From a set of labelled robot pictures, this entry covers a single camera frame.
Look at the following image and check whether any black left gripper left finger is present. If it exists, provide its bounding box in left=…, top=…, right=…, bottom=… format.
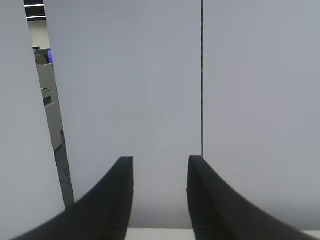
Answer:
left=11, top=156, right=135, bottom=240

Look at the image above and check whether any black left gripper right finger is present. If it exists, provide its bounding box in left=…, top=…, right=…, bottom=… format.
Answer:
left=185, top=155, right=320, bottom=240

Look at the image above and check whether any white office cabinet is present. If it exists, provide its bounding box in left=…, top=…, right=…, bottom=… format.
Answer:
left=34, top=53, right=65, bottom=152

